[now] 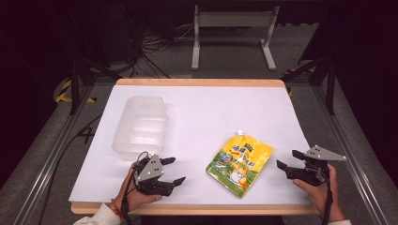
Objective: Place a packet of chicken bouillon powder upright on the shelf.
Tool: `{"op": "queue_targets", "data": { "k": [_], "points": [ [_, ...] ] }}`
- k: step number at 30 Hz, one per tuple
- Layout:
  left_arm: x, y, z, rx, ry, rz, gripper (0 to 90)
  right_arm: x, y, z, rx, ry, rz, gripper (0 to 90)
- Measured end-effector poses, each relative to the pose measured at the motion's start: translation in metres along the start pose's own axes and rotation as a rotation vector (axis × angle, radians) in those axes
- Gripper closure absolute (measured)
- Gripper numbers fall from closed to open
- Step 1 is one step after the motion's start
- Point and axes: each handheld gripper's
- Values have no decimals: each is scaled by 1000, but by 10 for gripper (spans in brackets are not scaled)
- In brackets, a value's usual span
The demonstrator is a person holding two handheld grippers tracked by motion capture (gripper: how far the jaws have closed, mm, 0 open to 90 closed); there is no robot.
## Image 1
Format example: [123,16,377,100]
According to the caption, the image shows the yellow spouted drink pouch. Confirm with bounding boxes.
[205,128,275,200]

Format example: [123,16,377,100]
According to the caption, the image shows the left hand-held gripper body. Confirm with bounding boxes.
[133,154,175,198]

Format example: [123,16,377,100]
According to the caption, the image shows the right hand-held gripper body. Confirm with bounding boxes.
[285,144,347,187]

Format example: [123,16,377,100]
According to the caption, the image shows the white table sheet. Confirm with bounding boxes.
[68,84,313,206]

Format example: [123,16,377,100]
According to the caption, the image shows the person's left hand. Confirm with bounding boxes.
[114,166,163,214]

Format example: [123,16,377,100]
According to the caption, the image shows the clear plastic container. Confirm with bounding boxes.
[112,95,169,162]

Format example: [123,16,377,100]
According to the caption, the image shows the right hand-held gripper cable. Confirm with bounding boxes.
[320,162,334,225]

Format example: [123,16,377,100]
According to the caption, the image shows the black tripod stand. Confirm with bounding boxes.
[279,46,338,116]
[66,6,124,116]

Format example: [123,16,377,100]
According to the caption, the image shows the yellow black hazard tape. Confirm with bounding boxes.
[54,79,98,104]
[284,66,316,98]

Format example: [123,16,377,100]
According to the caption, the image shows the long black cable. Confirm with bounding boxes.
[37,113,104,225]

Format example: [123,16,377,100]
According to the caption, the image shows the red wrist bracelet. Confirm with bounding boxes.
[110,199,125,221]

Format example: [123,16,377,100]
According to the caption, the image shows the person's right hand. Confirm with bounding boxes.
[292,164,345,224]

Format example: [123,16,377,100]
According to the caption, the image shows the hand-held gripper cable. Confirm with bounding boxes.
[121,151,150,225]
[320,162,334,225]

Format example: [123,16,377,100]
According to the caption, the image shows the black floor cables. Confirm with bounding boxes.
[125,22,195,80]

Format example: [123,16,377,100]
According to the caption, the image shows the aluminium rail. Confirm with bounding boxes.
[312,83,390,225]
[11,83,96,225]

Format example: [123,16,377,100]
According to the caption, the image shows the white metal table frame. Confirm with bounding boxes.
[191,4,281,72]

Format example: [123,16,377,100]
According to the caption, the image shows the left hand-held gripper cable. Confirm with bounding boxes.
[121,151,150,225]

